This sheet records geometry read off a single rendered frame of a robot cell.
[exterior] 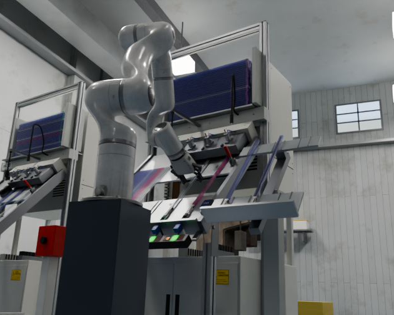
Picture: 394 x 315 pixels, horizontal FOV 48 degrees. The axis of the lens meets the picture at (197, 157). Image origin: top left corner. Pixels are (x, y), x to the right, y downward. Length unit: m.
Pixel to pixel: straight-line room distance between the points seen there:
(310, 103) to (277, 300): 10.68
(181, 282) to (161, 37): 1.10
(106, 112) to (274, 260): 0.79
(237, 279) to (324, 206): 9.40
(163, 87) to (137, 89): 0.48
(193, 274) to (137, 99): 0.96
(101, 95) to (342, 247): 9.96
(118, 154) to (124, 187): 0.10
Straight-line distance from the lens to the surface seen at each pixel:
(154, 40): 1.70
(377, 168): 11.42
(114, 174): 1.35
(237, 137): 2.20
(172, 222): 1.79
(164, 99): 1.90
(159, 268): 2.21
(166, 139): 1.91
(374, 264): 11.04
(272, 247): 1.68
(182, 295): 2.12
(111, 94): 1.45
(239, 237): 7.84
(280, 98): 2.63
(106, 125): 1.41
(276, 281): 1.67
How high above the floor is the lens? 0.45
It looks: 17 degrees up
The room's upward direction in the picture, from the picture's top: 2 degrees clockwise
